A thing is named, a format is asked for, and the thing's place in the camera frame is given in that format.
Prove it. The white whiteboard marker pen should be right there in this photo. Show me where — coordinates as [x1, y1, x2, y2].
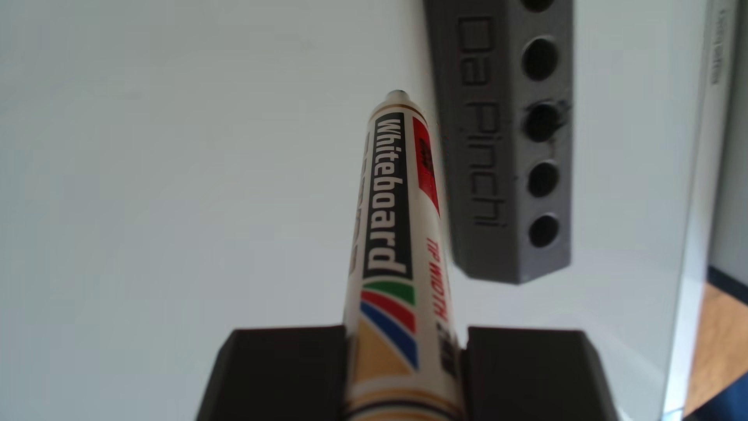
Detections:
[344, 90, 466, 421]

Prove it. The grey Da Pinchi pen holder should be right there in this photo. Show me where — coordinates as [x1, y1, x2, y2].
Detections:
[423, 0, 575, 285]

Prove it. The whiteboard with aluminium frame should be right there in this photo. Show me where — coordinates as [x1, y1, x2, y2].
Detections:
[0, 0, 742, 421]

